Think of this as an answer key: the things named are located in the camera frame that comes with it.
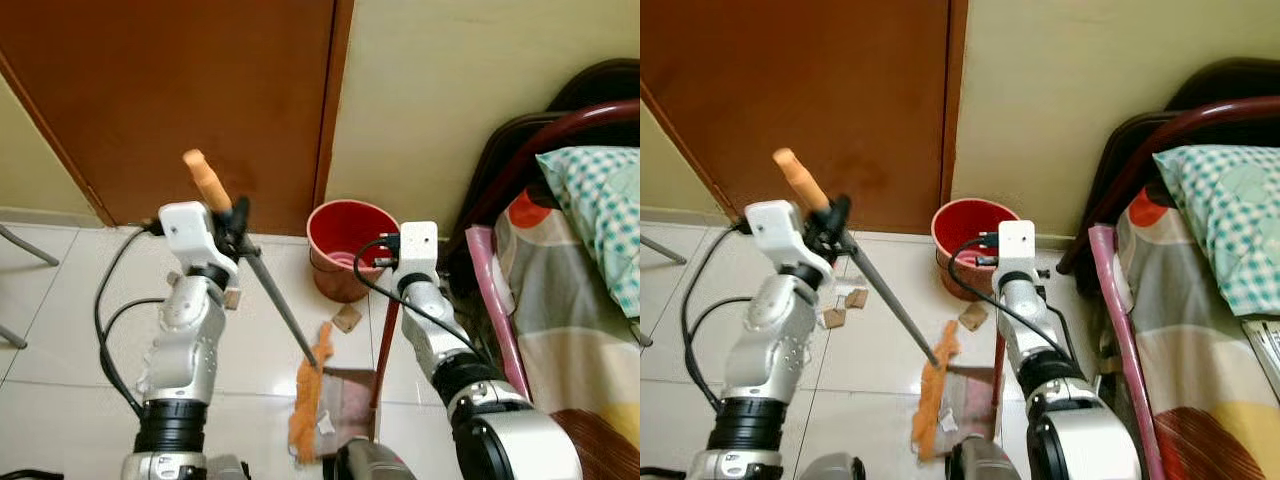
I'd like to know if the orange broom with grey shaft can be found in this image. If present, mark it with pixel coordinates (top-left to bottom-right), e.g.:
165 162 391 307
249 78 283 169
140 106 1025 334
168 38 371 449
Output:
182 149 337 465
772 147 963 463

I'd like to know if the brown dustpan with red handle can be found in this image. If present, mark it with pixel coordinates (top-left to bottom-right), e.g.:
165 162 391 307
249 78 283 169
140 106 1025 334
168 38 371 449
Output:
318 298 402 448
938 328 1007 443

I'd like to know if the red plastic bucket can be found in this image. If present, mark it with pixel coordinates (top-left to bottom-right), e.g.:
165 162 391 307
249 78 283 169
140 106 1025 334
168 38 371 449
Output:
930 197 1023 302
306 199 402 304

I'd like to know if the brown wooden door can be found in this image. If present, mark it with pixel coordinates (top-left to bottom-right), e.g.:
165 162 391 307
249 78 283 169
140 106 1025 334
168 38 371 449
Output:
0 0 355 237
640 0 970 237

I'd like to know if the dark red bed headboard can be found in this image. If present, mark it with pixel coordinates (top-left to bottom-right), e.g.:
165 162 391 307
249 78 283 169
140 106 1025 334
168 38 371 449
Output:
444 58 641 293
1055 57 1280 277

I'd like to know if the colourful patterned bed sheet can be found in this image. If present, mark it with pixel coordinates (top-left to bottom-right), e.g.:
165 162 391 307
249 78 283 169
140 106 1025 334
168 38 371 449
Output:
1114 186 1280 480
494 188 641 480

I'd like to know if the grey robot right leg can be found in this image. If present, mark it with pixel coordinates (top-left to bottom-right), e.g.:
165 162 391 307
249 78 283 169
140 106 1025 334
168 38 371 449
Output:
334 438 403 480
944 434 1023 480

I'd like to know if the grey robot leg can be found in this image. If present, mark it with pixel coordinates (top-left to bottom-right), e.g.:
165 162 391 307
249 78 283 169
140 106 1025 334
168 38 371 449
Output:
798 451 867 480
334 438 403 480
944 434 1023 480
204 454 253 480

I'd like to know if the green checkered pillow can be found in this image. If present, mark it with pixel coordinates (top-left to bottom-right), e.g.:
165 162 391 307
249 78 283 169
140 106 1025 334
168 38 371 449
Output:
534 146 641 320
1151 144 1280 318

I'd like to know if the grey robot left leg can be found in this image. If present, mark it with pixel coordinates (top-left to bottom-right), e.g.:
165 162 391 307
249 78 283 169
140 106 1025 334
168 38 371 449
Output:
204 454 253 480
798 451 867 480

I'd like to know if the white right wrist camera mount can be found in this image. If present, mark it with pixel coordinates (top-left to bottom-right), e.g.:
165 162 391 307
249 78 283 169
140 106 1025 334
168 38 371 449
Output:
397 221 440 287
996 219 1038 283

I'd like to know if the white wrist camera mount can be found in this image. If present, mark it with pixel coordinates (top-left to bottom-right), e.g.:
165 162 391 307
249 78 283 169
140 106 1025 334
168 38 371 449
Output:
745 199 835 281
397 221 440 287
996 219 1038 283
158 201 241 278

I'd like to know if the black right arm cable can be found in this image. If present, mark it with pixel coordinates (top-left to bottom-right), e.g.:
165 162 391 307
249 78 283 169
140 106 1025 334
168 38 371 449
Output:
351 236 483 363
947 236 1079 363

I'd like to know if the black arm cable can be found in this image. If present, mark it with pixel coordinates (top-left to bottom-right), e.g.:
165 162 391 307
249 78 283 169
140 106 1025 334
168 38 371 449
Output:
681 224 753 416
947 236 1079 363
351 236 483 363
94 224 167 418

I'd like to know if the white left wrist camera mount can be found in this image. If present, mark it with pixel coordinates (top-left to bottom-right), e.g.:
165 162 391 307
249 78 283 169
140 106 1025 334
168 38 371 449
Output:
745 199 835 281
158 201 241 278

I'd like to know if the pink bed side rail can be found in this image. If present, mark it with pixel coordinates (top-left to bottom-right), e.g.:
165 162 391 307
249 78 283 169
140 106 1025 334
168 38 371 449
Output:
464 224 533 403
1087 222 1169 480

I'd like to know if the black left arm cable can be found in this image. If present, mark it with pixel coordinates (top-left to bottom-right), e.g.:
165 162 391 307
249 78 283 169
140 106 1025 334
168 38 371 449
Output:
681 224 753 416
94 224 167 418

